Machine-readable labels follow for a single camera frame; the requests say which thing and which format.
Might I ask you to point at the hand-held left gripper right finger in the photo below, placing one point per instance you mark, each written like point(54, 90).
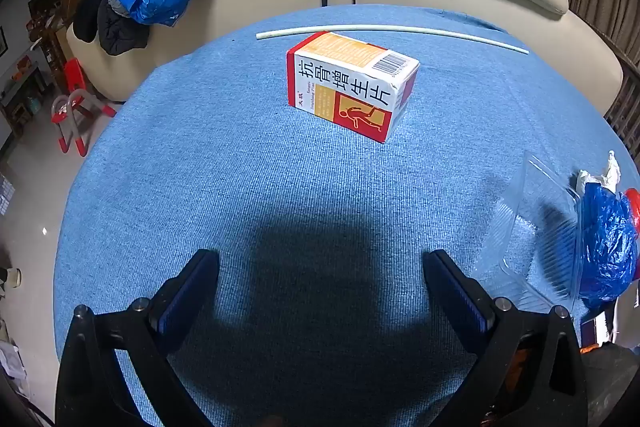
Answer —
point(457, 302)

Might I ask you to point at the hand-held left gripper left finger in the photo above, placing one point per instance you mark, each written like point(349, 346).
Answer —
point(187, 302)

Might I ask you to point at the clear plastic clamshell container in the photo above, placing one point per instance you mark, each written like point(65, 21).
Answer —
point(540, 232)

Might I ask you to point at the small white purple box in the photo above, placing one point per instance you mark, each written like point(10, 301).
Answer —
point(597, 329)

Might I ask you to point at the blue plastic bag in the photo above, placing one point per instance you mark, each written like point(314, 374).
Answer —
point(605, 247)

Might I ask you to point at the white paper tissue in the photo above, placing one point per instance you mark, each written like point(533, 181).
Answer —
point(607, 172)

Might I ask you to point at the red plastic bag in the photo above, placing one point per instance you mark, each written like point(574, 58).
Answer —
point(634, 204)

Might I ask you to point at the white red orange medicine box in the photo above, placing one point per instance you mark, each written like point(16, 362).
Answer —
point(345, 77)

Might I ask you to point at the blue tablecloth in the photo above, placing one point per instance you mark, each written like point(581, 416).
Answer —
point(225, 157)

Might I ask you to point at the red plastic child chair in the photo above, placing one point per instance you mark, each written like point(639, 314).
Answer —
point(75, 79)

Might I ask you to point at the black jacket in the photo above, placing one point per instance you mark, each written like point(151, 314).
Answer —
point(120, 32)

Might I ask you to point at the thin white plastic rod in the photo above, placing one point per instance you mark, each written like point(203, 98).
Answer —
point(270, 34)

